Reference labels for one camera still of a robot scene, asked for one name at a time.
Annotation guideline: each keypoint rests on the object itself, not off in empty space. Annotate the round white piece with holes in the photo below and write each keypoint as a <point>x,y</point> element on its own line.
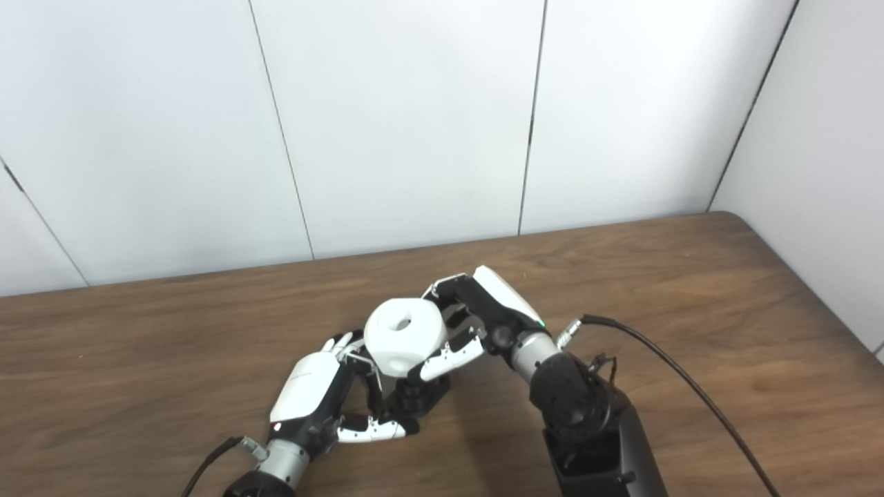
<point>404,345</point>

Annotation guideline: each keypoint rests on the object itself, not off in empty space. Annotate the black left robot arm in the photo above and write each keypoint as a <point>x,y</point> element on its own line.
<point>276,473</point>

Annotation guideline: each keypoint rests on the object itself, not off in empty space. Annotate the white and black right hand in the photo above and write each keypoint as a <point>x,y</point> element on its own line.
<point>501,304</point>

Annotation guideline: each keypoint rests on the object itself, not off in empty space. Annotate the black flanged holder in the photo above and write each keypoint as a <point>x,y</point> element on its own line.
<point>421,397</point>

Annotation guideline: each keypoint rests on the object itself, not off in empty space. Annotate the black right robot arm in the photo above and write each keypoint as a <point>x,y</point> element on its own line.
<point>580,414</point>

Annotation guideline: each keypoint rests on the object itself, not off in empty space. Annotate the white and black left hand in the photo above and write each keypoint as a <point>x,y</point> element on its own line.
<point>307,386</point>

